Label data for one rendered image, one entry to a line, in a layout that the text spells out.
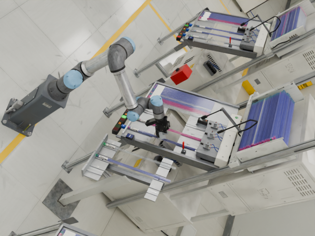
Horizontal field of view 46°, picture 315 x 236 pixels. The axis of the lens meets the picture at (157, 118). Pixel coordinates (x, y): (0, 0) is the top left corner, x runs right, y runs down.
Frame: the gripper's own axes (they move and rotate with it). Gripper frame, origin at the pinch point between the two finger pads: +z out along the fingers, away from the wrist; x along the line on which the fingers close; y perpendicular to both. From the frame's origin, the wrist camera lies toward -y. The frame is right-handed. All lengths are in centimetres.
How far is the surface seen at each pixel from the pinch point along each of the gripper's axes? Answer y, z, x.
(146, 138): -8.6, -1.4, -4.1
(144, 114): -19.2, -4.0, 18.2
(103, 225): -53, 82, -29
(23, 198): -90, 25, -56
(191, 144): 21.3, 6.1, 4.0
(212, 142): 35.5, 3.5, 7.0
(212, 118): 27.1, 7.6, 37.4
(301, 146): 93, -22, -14
